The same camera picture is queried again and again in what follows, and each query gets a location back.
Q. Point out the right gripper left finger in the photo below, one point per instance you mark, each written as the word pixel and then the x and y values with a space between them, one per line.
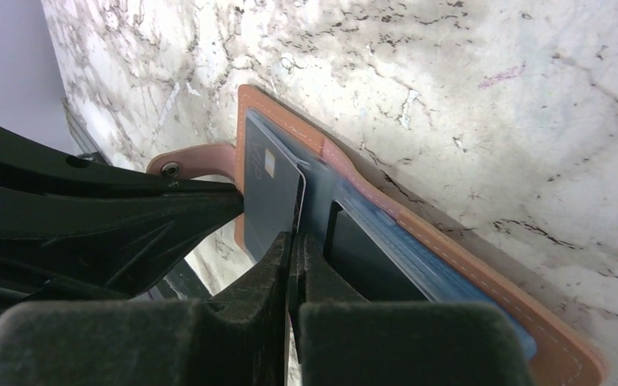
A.
pixel 237 337

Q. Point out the tan leather card holder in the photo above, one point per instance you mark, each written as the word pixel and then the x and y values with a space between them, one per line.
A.
pixel 563 357

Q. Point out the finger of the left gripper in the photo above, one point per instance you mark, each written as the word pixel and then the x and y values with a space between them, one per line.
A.
pixel 71 228

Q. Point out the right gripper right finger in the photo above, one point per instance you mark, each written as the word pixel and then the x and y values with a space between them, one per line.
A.
pixel 345 339

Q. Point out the black card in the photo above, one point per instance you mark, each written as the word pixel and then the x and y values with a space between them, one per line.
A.
pixel 362 264

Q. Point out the dark blue VIP card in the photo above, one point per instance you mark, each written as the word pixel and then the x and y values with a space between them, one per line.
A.
pixel 274 185

